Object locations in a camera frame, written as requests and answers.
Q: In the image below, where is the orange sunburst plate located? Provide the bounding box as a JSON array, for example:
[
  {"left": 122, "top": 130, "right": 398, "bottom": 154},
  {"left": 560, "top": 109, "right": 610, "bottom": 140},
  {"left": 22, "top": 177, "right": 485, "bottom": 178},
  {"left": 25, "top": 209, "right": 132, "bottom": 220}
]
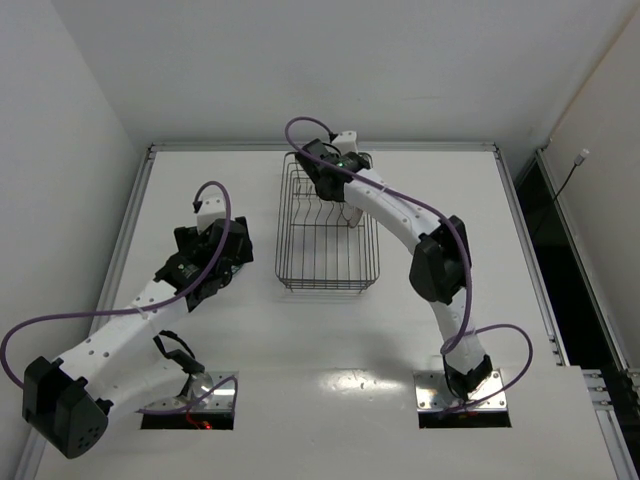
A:
[{"left": 347, "top": 207, "right": 363, "bottom": 228}]

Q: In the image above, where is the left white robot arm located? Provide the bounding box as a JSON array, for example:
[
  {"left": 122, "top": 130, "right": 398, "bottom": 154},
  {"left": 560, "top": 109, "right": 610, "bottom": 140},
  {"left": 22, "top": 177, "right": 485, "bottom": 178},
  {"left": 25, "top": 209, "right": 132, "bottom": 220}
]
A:
[{"left": 22, "top": 217, "right": 253, "bottom": 459}]

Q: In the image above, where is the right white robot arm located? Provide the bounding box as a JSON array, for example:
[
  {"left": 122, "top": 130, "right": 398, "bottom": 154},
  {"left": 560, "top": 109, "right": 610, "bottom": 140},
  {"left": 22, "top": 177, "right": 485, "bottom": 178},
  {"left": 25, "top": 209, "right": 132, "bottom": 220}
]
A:
[{"left": 295, "top": 139, "right": 492, "bottom": 401}]

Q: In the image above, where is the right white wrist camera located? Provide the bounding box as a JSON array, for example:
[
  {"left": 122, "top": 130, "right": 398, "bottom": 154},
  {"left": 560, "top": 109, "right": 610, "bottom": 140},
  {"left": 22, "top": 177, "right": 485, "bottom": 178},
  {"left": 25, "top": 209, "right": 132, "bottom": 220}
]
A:
[{"left": 331, "top": 130, "right": 359, "bottom": 154}]

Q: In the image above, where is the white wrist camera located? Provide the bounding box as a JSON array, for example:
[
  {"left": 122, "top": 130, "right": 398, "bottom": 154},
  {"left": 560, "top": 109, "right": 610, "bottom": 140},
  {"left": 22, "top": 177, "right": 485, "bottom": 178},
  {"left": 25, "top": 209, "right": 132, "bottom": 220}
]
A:
[
  {"left": 331, "top": 130, "right": 359, "bottom": 154},
  {"left": 196, "top": 194, "right": 226, "bottom": 233}
]

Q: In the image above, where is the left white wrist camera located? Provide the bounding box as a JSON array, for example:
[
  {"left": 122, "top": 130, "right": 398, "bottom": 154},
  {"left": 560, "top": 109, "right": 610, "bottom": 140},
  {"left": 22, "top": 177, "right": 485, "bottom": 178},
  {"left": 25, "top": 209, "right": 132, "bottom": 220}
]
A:
[{"left": 196, "top": 194, "right": 226, "bottom": 233}]

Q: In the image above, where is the grey wire dish rack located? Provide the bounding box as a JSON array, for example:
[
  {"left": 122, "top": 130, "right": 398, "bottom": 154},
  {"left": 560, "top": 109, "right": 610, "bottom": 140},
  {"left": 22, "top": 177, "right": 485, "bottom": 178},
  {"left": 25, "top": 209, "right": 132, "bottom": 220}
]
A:
[{"left": 275, "top": 152, "right": 380, "bottom": 293}]

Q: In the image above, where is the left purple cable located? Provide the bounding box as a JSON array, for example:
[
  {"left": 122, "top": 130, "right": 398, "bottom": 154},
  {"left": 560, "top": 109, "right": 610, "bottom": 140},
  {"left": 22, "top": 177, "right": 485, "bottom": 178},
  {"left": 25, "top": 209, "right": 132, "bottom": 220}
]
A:
[{"left": 0, "top": 180, "right": 240, "bottom": 416}]

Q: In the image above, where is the purple cable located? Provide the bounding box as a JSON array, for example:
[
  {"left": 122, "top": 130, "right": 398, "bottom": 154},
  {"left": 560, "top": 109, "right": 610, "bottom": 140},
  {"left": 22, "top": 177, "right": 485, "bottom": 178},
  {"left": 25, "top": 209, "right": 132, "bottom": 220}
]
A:
[
  {"left": 0, "top": 180, "right": 240, "bottom": 416},
  {"left": 284, "top": 116, "right": 534, "bottom": 416}
]

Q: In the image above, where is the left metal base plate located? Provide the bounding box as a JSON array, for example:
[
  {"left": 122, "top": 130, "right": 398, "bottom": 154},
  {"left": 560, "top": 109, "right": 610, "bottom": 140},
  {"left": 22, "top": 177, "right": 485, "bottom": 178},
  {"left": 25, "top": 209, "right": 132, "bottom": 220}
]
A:
[{"left": 140, "top": 371, "right": 238, "bottom": 415}]

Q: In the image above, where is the metal base plate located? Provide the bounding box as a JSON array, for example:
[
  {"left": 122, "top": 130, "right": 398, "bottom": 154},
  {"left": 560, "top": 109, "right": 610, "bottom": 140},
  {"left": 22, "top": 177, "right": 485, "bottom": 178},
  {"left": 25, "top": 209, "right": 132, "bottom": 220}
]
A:
[
  {"left": 414, "top": 370, "right": 508, "bottom": 413},
  {"left": 140, "top": 371, "right": 238, "bottom": 415}
]

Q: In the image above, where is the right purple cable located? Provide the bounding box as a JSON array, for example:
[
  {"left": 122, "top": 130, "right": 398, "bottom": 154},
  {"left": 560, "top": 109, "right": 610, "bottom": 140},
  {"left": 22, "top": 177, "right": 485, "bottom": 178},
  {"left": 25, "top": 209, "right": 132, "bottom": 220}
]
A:
[{"left": 284, "top": 116, "right": 534, "bottom": 416}]

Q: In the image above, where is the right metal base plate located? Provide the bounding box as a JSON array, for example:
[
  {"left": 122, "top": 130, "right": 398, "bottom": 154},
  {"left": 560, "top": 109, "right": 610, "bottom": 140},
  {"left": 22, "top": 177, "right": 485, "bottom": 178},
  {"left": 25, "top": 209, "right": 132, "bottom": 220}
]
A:
[{"left": 414, "top": 370, "right": 508, "bottom": 413}]

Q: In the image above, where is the black wall cable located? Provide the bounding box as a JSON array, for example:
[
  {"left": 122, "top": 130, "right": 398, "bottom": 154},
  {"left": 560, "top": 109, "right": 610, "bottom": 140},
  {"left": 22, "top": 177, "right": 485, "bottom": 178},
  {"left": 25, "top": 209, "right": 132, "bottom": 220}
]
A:
[{"left": 519, "top": 149, "right": 591, "bottom": 251}]

